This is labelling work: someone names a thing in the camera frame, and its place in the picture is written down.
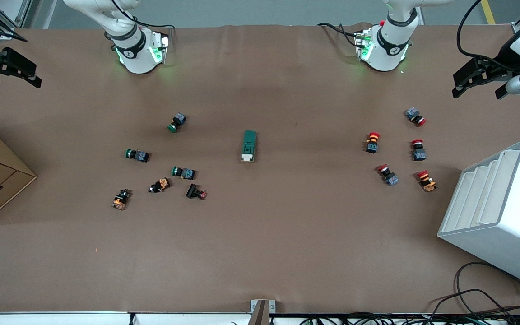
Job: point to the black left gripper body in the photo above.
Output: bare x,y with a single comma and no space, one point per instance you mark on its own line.
494,69

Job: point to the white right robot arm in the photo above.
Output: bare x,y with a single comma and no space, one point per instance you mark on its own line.
136,54

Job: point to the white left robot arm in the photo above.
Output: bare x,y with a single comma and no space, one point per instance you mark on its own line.
388,49

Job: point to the red emergency stop blue block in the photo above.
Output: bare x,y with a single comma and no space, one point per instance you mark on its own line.
419,152
388,175
415,115

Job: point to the red emergency stop orange block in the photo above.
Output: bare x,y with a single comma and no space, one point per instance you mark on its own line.
372,143
427,181

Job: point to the white stepped sorting rack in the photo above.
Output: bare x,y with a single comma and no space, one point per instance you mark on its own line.
508,225

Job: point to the green mushroom push button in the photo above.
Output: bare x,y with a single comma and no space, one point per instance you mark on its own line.
185,173
139,155
178,121

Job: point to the black square push button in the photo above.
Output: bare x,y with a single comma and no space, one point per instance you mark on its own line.
193,191

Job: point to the black selector switch orange block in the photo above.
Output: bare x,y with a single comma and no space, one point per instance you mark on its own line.
121,199
160,184

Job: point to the white table edge rail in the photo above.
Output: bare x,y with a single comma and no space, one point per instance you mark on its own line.
52,318

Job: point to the small metal bracket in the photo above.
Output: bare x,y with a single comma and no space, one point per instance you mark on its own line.
262,310

